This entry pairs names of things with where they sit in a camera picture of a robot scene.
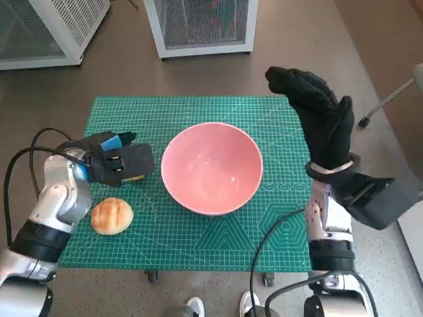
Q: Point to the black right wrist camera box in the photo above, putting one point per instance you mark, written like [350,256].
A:
[380,201]

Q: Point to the white mesh cabinet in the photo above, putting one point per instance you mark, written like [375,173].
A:
[76,23]
[205,23]

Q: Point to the grey chair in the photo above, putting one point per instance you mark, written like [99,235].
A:
[390,97]

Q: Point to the pink bowl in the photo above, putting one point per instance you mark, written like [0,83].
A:
[211,171]

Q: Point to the black table caster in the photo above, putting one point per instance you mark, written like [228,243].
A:
[151,276]
[268,280]

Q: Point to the long flaky toy bread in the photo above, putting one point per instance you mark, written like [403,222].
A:
[135,178]

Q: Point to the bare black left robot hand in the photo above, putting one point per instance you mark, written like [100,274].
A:
[105,140]

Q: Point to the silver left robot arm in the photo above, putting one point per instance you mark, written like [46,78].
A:
[62,198]

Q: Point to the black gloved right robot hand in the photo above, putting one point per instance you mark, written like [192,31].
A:
[327,132]

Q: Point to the white foot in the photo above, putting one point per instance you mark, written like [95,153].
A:
[248,303]
[195,307]

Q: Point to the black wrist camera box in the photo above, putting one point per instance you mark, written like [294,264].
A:
[135,162]
[380,201]

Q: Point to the green cutting mat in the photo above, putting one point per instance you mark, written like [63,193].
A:
[148,231]

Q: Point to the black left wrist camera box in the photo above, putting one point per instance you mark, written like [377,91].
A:
[135,162]

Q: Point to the round toy bread bun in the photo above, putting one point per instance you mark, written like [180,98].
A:
[112,216]

